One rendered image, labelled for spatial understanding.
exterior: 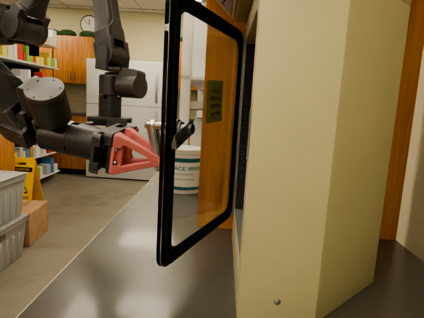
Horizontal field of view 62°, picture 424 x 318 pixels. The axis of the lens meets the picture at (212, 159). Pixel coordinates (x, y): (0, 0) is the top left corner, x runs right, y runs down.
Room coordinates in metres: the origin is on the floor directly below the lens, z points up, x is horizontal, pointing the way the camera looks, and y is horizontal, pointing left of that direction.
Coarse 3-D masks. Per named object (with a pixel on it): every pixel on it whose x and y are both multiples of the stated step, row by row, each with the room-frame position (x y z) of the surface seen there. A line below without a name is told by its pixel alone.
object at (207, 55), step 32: (192, 32) 0.56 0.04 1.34; (192, 64) 0.56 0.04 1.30; (224, 64) 0.68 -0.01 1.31; (192, 96) 0.57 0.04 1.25; (224, 96) 0.69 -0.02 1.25; (224, 128) 0.70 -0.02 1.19; (160, 160) 0.49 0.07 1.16; (192, 160) 0.58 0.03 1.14; (224, 160) 0.71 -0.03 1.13; (160, 192) 0.49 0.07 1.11; (192, 192) 0.58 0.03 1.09; (224, 192) 0.73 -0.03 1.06; (160, 224) 0.49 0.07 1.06; (192, 224) 0.59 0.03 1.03; (160, 256) 0.49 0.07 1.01
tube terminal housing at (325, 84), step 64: (256, 0) 0.53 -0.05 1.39; (320, 0) 0.46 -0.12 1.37; (384, 0) 0.53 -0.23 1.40; (256, 64) 0.46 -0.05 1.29; (320, 64) 0.46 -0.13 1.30; (384, 64) 0.55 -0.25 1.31; (256, 128) 0.46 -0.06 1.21; (320, 128) 0.46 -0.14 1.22; (384, 128) 0.57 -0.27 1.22; (256, 192) 0.46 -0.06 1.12; (320, 192) 0.46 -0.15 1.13; (384, 192) 0.60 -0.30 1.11; (256, 256) 0.46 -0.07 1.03; (320, 256) 0.46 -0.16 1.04
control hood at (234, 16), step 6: (216, 0) 0.77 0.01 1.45; (234, 0) 0.64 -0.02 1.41; (240, 0) 0.62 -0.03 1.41; (246, 0) 0.62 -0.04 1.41; (222, 6) 0.77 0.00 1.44; (234, 6) 0.68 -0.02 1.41; (240, 6) 0.66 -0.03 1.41; (246, 6) 0.66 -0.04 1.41; (234, 12) 0.71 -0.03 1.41; (240, 12) 0.70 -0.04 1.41; (246, 12) 0.69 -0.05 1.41; (234, 18) 0.76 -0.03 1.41; (240, 18) 0.75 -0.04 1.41; (246, 18) 0.76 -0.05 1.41
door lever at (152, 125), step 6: (150, 120) 0.55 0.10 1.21; (144, 126) 0.55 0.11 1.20; (150, 126) 0.55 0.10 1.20; (156, 126) 0.54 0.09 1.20; (150, 132) 0.55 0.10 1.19; (156, 132) 0.55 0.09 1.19; (150, 138) 0.55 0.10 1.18; (156, 138) 0.55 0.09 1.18; (150, 144) 0.56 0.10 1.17; (156, 144) 0.56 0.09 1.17; (156, 150) 0.56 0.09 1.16; (156, 168) 0.57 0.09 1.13
